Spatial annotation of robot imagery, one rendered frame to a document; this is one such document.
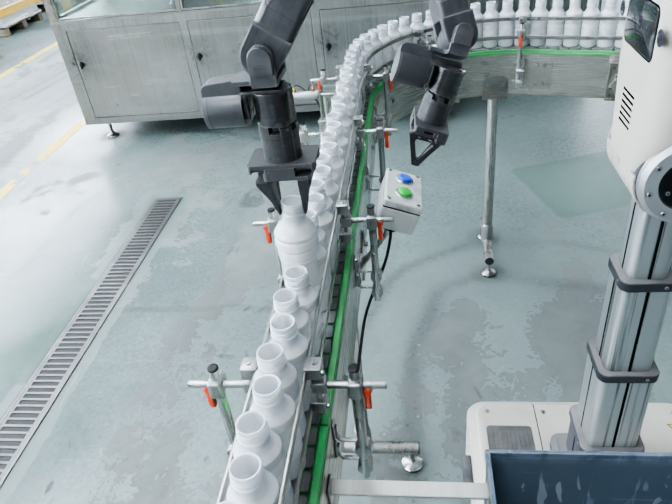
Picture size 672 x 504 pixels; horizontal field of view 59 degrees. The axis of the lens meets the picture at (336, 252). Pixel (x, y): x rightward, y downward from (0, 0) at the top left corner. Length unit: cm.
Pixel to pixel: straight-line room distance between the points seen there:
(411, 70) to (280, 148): 33
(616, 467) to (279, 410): 51
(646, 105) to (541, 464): 59
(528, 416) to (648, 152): 102
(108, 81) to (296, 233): 396
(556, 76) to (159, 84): 299
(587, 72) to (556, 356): 108
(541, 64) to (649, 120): 144
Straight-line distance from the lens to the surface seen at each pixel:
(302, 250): 96
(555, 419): 194
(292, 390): 84
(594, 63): 251
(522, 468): 100
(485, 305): 269
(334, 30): 426
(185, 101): 465
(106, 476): 234
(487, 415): 191
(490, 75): 254
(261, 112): 86
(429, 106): 114
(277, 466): 77
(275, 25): 82
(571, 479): 103
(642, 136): 113
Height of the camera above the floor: 171
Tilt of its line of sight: 34 degrees down
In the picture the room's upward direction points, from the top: 7 degrees counter-clockwise
